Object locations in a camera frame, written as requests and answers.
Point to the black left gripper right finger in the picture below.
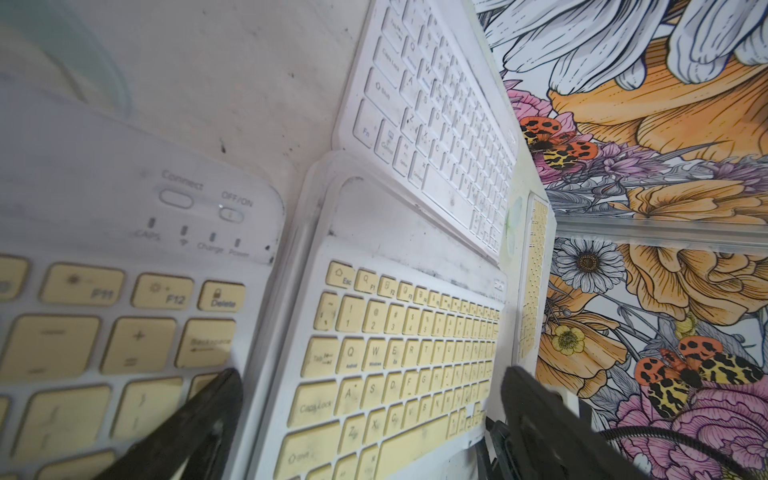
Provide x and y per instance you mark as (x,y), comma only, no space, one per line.
(547,441)

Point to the green keyboard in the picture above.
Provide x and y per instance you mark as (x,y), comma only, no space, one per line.
(262,372)

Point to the white keyboard far centre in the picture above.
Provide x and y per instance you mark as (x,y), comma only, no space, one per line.
(414,111)

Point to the right aluminium frame post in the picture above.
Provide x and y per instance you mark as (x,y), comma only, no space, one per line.
(721,237)

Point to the yellow keyboard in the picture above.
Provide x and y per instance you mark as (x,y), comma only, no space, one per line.
(537,247)
(387,364)
(133,271)

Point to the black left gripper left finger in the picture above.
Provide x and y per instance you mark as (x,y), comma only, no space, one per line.
(195,441)

